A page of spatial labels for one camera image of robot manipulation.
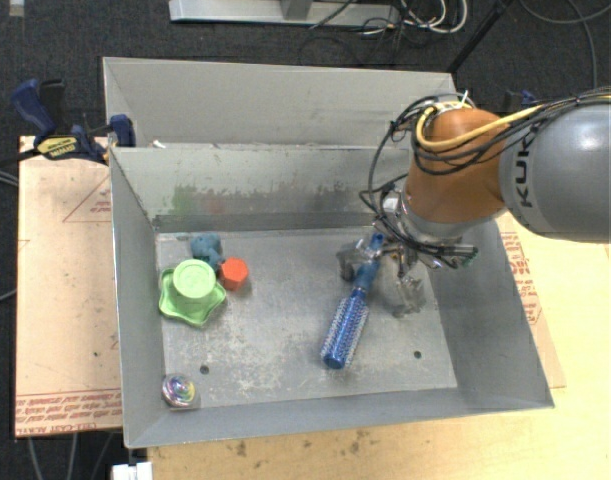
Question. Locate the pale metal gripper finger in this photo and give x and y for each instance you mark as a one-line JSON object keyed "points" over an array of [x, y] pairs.
{"points": [[410, 295], [347, 264]]}

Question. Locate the blue round hairbrush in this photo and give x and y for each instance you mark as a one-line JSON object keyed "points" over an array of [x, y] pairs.
{"points": [[346, 330]]}

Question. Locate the grey metal bin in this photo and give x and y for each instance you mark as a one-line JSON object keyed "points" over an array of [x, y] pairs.
{"points": [[285, 318]]}

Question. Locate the orange-red hexagonal block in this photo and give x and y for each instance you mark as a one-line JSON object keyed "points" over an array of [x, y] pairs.
{"points": [[233, 274]]}

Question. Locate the teal toy animal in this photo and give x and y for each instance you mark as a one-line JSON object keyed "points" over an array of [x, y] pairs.
{"points": [[206, 247]]}

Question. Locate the green wavy-rimmed cup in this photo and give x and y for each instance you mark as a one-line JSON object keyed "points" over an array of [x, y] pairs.
{"points": [[192, 288]]}

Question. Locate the iridescent shiny ball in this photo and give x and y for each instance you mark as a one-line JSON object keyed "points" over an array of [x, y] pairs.
{"points": [[179, 391]]}

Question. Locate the brown cardboard board, red print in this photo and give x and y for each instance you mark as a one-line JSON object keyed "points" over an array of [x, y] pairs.
{"points": [[65, 288]]}

